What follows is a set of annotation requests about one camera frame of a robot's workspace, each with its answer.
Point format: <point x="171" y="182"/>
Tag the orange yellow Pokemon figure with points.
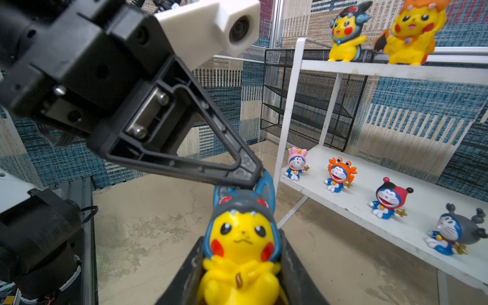
<point x="411" y="38"/>

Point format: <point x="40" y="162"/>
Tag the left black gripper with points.
<point x="100" y="70"/>

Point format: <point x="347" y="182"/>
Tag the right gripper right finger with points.
<point x="297" y="284"/>

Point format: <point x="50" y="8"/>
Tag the red hat Doraemon figure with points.
<point x="390" y="199"/>

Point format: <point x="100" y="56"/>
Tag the black blue Luxray figure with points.
<point x="346" y="31"/>

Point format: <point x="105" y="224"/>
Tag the orange crab hood Doraemon figure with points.
<point x="341" y="175"/>

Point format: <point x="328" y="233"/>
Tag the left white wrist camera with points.
<point x="200" y="30"/>

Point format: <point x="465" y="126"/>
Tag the blue hood Pikachu figure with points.
<point x="241" y="247"/>

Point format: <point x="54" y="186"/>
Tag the black wire mesh rack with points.
<point x="312" y="99"/>

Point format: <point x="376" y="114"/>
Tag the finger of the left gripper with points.
<point x="179" y="129"/>

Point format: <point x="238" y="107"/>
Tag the white two-tier shelf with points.
<point x="423" y="206"/>

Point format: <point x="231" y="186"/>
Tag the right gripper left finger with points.
<point x="183" y="288"/>

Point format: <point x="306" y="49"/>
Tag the pink hood Doraemon figure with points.
<point x="296" y="163"/>

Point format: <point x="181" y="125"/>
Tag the grey hood Doraemon figure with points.
<point x="454" y="232"/>

